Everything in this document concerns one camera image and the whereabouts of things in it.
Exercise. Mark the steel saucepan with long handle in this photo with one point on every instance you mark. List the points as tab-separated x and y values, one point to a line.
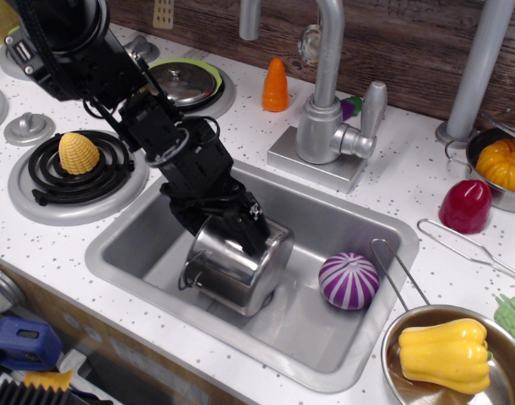
502	365

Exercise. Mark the silver toy faucet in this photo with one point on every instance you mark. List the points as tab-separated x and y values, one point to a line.
323	148

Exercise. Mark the black front stove burner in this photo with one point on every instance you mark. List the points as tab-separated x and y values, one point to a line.
42	191

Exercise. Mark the orange toy carrot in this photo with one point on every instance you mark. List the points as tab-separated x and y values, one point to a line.
275	96

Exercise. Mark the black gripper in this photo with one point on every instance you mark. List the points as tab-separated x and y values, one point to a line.
197	168

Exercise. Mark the yellow toy corn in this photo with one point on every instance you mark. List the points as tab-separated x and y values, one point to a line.
77	154

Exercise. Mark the blue clamp tool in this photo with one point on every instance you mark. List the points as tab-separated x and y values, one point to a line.
28	345

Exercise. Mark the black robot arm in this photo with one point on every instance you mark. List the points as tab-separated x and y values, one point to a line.
67	48

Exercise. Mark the silver pot lid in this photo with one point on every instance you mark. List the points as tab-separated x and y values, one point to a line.
184	83

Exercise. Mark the yellow tape piece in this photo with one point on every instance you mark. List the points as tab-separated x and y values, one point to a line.
48	379

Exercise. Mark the clear round faucet knob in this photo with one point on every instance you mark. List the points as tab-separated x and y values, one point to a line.
309	44

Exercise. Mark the wire utensil handle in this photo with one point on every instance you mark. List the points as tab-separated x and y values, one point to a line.
462	245

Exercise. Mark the grey vertical pole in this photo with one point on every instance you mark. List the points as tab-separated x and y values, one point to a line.
489	36

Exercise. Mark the stainless steel sink basin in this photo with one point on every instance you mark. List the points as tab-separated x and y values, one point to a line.
268	306

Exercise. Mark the beige wall outlet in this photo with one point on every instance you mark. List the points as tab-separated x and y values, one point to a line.
163	14

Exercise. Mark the purple toy eggplant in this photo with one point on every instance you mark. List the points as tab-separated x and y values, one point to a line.
351	106

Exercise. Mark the silver oven knob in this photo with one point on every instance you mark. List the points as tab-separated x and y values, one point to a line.
10	293

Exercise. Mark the rear left stove burner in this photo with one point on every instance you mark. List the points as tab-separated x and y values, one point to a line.
10	66

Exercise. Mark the stainless steel pot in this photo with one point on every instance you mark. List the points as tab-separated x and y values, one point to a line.
217	266

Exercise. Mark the green toy vegetable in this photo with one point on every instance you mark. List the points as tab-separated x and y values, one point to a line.
505	313

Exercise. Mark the silver stove knob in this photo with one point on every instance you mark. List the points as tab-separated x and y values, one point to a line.
29	129
142	46

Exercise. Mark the purple striped toy onion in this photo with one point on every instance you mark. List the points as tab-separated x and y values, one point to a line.
348	281

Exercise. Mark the orange toy pumpkin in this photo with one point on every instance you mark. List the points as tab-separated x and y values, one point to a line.
496	163

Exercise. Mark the red toy bell pepper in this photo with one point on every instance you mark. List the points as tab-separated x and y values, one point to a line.
466	207

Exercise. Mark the yellow toy bell pepper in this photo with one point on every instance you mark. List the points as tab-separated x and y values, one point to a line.
454	354

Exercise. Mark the steel pot with handle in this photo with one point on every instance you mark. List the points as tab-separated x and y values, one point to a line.
501	198

